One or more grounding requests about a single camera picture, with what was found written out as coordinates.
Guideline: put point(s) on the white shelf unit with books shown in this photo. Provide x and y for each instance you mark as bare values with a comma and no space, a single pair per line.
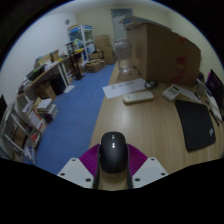
20,131

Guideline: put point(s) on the white paper sheet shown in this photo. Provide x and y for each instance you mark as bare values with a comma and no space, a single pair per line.
121,88

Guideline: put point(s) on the black metal stand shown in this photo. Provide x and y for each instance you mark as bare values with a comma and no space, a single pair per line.
77,61

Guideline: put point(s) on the blue and white cabinet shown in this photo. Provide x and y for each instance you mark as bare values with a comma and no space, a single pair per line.
81,36

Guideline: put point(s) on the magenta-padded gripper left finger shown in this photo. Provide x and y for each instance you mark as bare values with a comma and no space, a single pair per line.
80,168

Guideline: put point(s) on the large cardboard box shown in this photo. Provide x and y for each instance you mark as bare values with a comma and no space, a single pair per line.
163,55

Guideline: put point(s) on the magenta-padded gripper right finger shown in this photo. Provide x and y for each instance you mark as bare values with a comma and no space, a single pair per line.
145,168

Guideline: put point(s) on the black mouse pad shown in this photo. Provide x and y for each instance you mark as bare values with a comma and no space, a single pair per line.
196,125

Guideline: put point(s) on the round wall clock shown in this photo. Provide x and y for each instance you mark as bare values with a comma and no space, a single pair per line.
67,22

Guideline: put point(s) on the black computer mouse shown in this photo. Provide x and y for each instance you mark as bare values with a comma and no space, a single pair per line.
114,153

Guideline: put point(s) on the stacked cardboard boxes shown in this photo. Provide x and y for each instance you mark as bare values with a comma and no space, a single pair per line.
103,50

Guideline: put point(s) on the stack of books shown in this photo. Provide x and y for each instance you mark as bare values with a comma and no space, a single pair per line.
46,108

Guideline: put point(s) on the clear plastic jar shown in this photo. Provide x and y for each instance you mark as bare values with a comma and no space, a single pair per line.
123,56

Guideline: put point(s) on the grey door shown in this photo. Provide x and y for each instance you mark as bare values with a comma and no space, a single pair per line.
120,25

